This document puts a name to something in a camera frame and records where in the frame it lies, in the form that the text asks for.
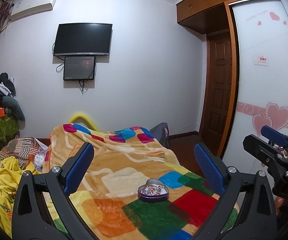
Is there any purple heart-shaped jewelry tin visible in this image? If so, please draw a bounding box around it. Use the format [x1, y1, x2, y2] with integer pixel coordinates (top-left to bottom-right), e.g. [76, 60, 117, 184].
[137, 178, 169, 203]

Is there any jewelry pile in tin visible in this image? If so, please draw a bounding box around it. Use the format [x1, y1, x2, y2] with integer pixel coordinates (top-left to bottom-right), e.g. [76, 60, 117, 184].
[140, 184, 167, 197]

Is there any white wardrobe sliding door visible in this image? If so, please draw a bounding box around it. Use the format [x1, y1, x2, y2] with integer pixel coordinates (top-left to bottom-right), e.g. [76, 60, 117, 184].
[223, 0, 288, 173]

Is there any striped patterned bedsheet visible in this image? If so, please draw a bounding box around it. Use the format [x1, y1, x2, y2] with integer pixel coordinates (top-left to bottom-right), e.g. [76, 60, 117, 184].
[0, 137, 48, 172]

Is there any colourful patchwork fleece blanket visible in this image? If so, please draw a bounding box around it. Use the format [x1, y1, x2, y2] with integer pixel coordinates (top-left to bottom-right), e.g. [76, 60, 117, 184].
[42, 123, 240, 240]

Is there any dark grey bag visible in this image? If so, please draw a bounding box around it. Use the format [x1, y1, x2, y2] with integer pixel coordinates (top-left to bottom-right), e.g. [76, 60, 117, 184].
[149, 122, 169, 148]

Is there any brown wooden door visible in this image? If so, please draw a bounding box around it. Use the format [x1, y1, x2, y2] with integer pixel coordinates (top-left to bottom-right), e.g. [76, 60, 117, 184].
[200, 31, 232, 155]

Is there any yellow cloth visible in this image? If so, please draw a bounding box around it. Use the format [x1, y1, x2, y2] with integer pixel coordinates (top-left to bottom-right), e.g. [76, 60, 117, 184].
[0, 157, 40, 236]

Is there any green patterned box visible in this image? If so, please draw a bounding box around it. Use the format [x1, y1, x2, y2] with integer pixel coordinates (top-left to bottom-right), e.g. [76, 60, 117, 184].
[0, 115, 19, 142]

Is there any pile of dark clothes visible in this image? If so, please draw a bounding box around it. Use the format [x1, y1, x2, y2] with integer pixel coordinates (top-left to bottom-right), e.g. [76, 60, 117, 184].
[0, 73, 25, 122]

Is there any wooden upper cabinet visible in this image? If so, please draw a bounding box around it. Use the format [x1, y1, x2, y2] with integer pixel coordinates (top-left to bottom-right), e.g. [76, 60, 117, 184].
[177, 0, 240, 35]

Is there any white air conditioner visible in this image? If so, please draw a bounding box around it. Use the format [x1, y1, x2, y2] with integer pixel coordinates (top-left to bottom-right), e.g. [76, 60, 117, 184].
[10, 0, 56, 22]

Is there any yellow curved bed rail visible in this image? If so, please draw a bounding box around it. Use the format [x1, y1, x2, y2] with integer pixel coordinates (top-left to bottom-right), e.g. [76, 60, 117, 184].
[68, 113, 99, 132]

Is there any small black wall monitor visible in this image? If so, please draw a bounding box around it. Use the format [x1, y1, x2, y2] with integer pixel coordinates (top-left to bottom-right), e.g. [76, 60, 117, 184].
[63, 56, 96, 81]

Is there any black wall television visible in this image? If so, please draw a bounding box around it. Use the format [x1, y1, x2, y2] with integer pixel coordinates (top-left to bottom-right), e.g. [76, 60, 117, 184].
[53, 23, 112, 56]

